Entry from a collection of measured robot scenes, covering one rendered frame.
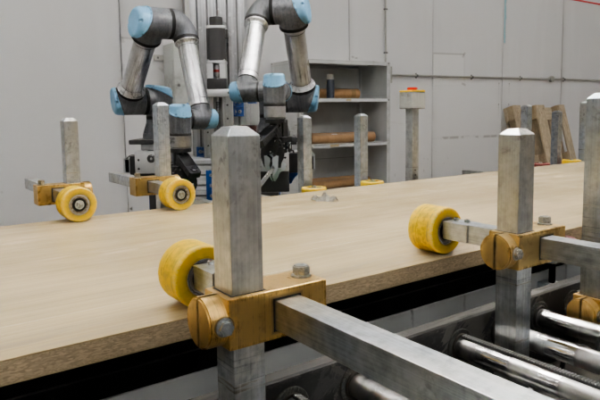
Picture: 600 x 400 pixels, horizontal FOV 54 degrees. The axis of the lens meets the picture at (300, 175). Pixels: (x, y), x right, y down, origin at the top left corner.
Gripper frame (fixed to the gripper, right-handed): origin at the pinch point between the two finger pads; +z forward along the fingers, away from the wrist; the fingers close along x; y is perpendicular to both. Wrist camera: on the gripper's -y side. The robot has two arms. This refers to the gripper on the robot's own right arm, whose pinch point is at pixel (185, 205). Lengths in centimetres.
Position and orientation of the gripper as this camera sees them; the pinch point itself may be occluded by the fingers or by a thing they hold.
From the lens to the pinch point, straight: 211.2
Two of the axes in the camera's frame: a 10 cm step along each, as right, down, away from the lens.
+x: -8.1, 0.7, -5.8
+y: -5.8, -0.9, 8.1
